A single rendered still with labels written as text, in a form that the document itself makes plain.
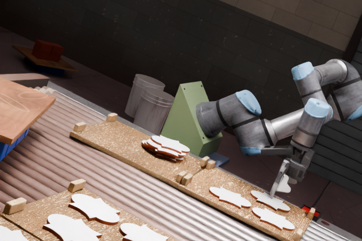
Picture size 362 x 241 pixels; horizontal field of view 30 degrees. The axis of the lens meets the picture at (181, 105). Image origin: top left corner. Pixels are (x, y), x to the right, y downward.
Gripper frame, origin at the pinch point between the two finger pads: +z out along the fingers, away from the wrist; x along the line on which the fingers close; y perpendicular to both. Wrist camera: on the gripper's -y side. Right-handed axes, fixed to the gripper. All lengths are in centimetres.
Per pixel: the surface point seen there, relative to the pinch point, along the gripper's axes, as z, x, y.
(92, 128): 3, -12, -65
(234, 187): 3.5, -2.3, -12.7
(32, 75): 2, 10, -106
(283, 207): 2.7, -0.9, 5.2
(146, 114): 88, 316, -156
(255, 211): 2.3, -17.8, -1.2
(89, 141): 3, -26, -59
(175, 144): -0.6, 0.0, -38.4
